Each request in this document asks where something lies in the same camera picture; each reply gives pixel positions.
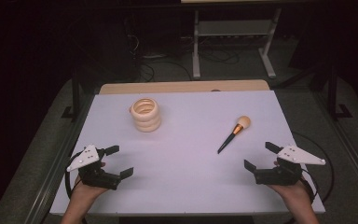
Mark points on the makeup brush with gold ferrule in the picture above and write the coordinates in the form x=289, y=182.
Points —
x=244, y=122

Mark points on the person's left hand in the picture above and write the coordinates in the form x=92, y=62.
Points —
x=85, y=191

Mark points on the person's right hand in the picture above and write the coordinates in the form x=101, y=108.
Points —
x=292, y=191

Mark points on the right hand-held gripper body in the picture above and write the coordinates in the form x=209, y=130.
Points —
x=295, y=155

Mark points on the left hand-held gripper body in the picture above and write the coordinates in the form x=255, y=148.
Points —
x=88, y=157

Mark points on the white metal stand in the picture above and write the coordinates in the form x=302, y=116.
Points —
x=195, y=46

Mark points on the black metal stand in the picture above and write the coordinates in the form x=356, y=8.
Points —
x=75, y=93
x=333, y=93

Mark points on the white table mat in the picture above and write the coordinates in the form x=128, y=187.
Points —
x=183, y=161

